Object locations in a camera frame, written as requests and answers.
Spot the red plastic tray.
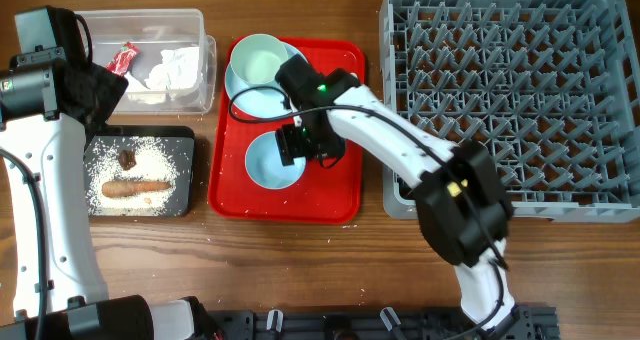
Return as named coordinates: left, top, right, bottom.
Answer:
left=207, top=35, right=368, bottom=226

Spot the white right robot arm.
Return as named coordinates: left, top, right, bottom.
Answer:
left=275, top=55, right=516, bottom=338

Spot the white tissue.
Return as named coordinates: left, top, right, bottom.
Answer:
left=124, top=47, right=200, bottom=105

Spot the red snack wrapper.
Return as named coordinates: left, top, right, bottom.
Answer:
left=106, top=42, right=140, bottom=76

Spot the brown food scrap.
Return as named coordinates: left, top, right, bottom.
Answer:
left=118, top=150, right=136, bottom=171

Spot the pile of white rice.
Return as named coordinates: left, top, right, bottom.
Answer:
left=84, top=136, right=178, bottom=216

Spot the grey plastic dishwasher rack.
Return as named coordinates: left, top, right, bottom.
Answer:
left=379, top=0, right=639, bottom=223

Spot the black waste tray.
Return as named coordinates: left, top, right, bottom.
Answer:
left=84, top=125, right=196, bottom=217

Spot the mint green bowl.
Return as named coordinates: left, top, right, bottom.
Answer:
left=230, top=34, right=289, bottom=86

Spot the clear plastic waste bin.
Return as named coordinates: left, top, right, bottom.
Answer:
left=80, top=8, right=217, bottom=115

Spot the orange carrot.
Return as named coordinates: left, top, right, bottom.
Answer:
left=101, top=180, right=171, bottom=198

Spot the light blue bowl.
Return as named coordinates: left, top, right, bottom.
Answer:
left=245, top=131, right=306, bottom=190

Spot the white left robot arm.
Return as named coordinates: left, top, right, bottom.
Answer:
left=1, top=6, right=196, bottom=339

